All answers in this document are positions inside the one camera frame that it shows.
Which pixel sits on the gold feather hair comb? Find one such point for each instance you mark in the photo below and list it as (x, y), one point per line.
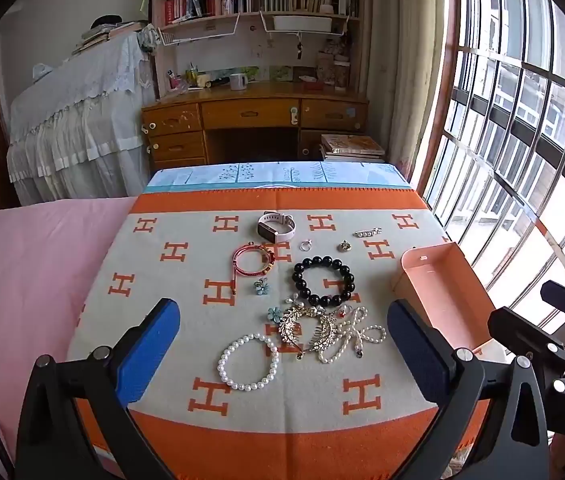
(290, 325)
(328, 336)

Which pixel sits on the pink band smart watch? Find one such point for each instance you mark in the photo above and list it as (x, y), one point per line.
(266, 230)

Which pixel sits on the wooden bookshelf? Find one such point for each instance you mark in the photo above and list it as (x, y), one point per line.
(267, 52)

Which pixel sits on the pink cardboard box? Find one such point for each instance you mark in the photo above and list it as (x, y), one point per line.
(442, 285)

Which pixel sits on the light blue patterned sheet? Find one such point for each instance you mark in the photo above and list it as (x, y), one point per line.
(262, 175)

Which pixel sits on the stack of large books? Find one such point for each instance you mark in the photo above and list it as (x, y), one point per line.
(352, 146)

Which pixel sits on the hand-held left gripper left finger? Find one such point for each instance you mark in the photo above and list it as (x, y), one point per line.
(148, 355)

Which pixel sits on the blue flower hair clip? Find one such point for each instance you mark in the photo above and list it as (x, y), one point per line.
(263, 287)

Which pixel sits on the white lace cover cloth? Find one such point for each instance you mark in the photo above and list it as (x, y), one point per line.
(77, 110)

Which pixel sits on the wooden desk with drawers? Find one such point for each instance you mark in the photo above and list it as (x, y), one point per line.
(247, 112)

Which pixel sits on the beige curtain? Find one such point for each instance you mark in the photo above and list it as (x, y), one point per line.
(402, 60)

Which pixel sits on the white mug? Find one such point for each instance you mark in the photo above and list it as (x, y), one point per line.
(236, 81)

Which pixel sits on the small gold brooch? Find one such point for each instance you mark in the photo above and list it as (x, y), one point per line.
(345, 245)

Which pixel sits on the orange and beige printed blanket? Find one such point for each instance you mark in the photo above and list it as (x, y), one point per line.
(312, 410)

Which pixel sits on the window grille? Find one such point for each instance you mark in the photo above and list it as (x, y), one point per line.
(522, 110)

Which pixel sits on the white tray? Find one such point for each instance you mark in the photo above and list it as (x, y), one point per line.
(302, 23)

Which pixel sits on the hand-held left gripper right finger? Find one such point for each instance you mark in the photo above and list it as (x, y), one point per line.
(421, 355)

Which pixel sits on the pink bed sheet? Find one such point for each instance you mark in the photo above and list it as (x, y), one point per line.
(37, 270)

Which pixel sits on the pearl bar hair pin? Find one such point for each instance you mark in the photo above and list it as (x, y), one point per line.
(367, 232)

